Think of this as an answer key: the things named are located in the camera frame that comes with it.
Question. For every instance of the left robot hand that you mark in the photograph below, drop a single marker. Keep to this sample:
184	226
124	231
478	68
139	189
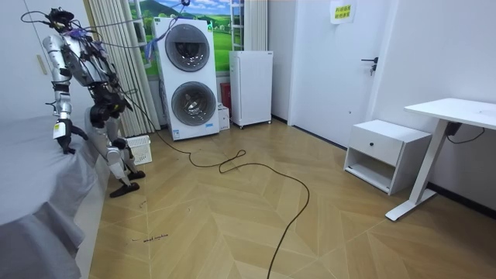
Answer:
64	135

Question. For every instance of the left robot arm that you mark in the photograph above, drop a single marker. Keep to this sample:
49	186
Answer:
62	104

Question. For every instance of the grey bed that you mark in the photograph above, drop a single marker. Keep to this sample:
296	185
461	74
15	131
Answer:
31	174

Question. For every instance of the robot legs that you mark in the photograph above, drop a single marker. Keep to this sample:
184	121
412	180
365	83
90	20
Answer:
112	158

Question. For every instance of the robot body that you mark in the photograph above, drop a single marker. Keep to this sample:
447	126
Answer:
86	64

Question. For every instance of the white laundry basket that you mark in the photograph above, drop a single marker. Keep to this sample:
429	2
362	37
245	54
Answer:
141	149

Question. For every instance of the white wardrobe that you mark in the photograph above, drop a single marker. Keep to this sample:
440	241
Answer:
19	58

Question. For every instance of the beige pleated curtain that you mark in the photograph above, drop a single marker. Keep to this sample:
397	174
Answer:
131	73

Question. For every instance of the white washing machine tower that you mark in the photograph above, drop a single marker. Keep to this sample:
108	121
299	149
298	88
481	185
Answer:
187	104

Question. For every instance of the small white box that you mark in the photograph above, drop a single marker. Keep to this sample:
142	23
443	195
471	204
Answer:
223	118

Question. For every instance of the red box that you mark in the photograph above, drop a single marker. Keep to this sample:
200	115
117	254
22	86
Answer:
226	95

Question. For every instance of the white pleated curtain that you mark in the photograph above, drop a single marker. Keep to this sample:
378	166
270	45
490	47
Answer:
255	23

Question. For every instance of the white door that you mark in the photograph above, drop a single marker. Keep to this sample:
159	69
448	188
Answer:
333	77

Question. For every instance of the white and yellow paper sign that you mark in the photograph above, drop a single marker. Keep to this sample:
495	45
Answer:
341	11

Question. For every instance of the white nightstand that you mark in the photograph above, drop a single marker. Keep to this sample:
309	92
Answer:
381	145

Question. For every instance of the black desk control box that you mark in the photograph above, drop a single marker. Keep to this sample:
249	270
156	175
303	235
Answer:
452	128

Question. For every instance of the white desk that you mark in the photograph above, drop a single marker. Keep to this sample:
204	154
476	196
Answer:
457	110

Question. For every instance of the landscape wall poster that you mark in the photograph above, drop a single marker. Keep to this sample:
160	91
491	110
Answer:
222	35

